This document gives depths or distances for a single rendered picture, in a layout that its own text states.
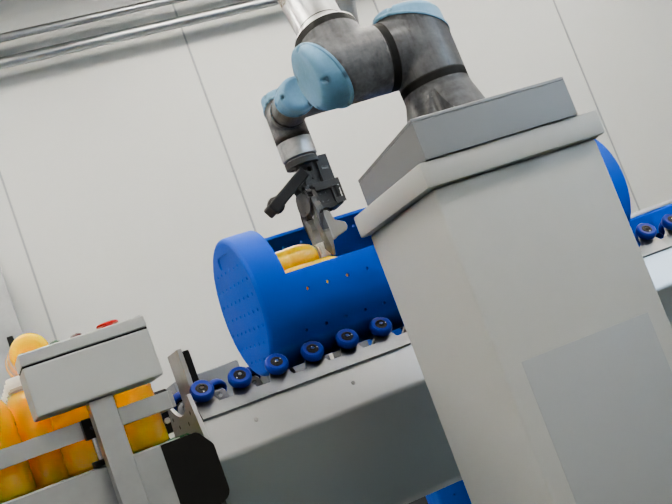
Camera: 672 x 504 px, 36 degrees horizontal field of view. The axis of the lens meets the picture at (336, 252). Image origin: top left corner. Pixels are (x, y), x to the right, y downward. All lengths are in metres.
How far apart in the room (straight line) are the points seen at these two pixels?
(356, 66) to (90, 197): 3.88
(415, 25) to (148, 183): 3.89
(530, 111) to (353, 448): 0.73
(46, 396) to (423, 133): 0.69
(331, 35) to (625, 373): 0.70
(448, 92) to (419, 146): 0.19
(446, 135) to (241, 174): 4.10
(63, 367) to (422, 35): 0.77
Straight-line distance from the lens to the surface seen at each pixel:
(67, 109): 5.60
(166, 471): 1.76
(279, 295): 1.93
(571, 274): 1.59
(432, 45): 1.72
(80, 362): 1.64
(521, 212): 1.57
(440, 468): 2.06
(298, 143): 2.13
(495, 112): 1.58
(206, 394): 1.89
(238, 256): 1.96
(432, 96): 1.69
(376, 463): 1.99
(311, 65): 1.67
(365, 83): 1.68
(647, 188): 6.57
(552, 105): 1.63
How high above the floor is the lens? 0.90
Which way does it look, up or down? 6 degrees up
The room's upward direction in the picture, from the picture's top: 20 degrees counter-clockwise
